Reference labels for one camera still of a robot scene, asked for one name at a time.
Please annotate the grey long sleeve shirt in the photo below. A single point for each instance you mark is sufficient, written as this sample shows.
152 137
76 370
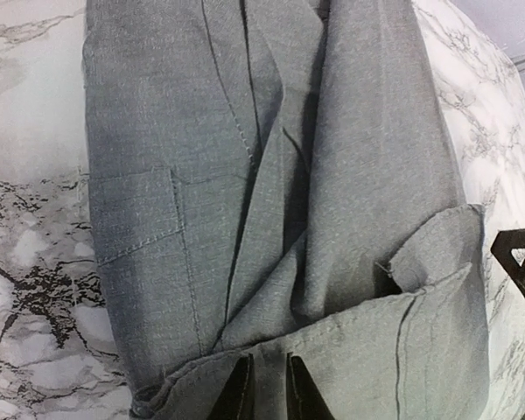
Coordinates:
274 177

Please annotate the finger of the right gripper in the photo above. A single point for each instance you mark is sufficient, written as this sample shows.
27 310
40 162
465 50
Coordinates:
503 245

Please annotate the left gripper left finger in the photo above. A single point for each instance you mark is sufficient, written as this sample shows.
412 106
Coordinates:
237 398

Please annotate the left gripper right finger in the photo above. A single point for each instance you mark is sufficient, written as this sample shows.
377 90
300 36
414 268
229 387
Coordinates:
303 398

